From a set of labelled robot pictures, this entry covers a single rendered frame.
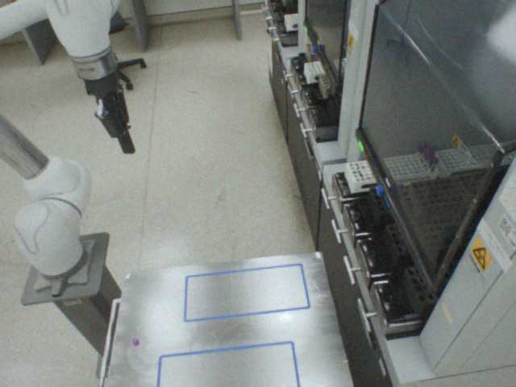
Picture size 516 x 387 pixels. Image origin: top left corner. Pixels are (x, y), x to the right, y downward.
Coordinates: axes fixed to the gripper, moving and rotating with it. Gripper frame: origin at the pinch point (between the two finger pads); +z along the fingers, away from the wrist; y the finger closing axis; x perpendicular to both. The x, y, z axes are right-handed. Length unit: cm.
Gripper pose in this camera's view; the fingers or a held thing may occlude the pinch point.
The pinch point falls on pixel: (126, 142)
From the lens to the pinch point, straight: 110.8
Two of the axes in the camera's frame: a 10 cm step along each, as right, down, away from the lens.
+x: 9.9, 0.3, -1.2
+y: -1.1, 7.3, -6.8
